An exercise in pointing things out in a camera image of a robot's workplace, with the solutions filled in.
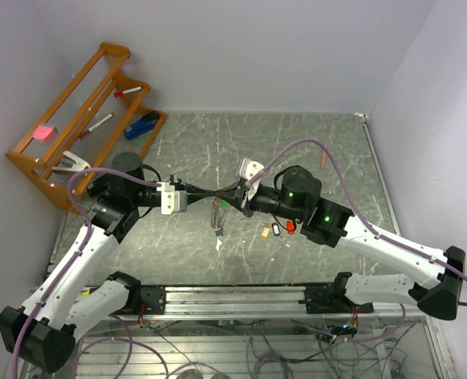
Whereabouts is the yellow handled chain keyring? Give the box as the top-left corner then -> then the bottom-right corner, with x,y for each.
210,197 -> 227,233

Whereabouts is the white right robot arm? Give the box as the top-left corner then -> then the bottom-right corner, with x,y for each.
216,166 -> 465,321

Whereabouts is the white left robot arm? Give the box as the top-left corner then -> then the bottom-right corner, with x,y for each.
0,152 -> 216,378

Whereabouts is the yellow key tag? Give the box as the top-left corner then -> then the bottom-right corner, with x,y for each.
260,223 -> 272,240

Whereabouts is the black key tag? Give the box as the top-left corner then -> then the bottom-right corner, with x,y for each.
271,223 -> 281,237

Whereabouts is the red key tag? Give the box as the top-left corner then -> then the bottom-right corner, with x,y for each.
285,220 -> 296,235

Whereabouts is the bare metal key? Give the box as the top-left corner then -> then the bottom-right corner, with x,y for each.
278,235 -> 290,248

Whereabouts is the blue stapler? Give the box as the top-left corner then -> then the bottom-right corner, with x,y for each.
123,111 -> 160,141

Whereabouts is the orange pencil on table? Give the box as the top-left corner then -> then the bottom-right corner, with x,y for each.
321,139 -> 329,169

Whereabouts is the white marker pen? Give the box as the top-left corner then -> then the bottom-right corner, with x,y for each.
78,113 -> 113,139

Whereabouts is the wooden tiered rack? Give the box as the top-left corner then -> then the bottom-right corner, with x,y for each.
6,42 -> 151,212

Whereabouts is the red capped marker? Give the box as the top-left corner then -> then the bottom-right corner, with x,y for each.
114,86 -> 142,98

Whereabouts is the white binder clip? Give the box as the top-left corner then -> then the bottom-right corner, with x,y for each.
51,151 -> 91,175

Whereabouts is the pink eraser block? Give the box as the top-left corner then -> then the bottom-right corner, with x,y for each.
32,124 -> 58,144

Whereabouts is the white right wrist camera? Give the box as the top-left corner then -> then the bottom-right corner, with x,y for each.
237,158 -> 265,201

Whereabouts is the aluminium mounting rail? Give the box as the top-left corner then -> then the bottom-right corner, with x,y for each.
21,285 -> 439,319

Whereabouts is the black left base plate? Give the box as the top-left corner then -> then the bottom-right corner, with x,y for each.
140,285 -> 167,315

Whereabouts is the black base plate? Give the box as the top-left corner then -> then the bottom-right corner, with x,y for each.
299,283 -> 374,314
140,285 -> 167,315

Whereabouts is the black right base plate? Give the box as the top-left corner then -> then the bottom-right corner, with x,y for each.
299,283 -> 374,314

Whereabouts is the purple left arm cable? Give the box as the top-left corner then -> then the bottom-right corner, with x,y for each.
10,167 -> 169,379

